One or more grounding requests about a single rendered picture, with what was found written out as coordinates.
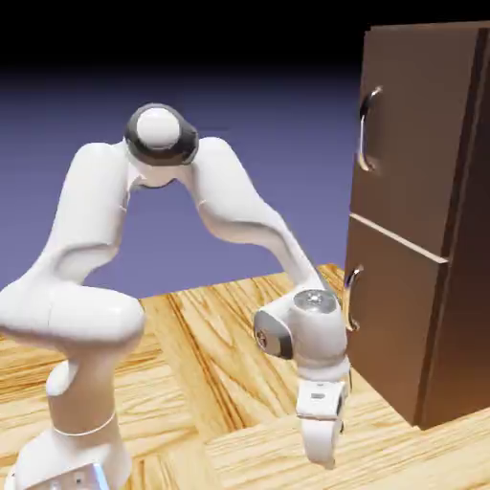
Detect long curved metal handle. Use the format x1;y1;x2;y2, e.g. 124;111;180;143
356;85;384;172

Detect tall brown cabinet door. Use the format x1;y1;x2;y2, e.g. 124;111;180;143
349;25;480;258

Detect short curved metal handle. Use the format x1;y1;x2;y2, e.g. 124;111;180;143
343;264;365;333

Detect dark brown wooden cabinet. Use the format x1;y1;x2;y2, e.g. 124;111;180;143
343;20;490;431

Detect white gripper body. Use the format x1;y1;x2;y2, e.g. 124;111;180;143
299;414;345;471

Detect short brown cabinet door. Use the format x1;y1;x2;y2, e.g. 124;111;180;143
343;213;450;427

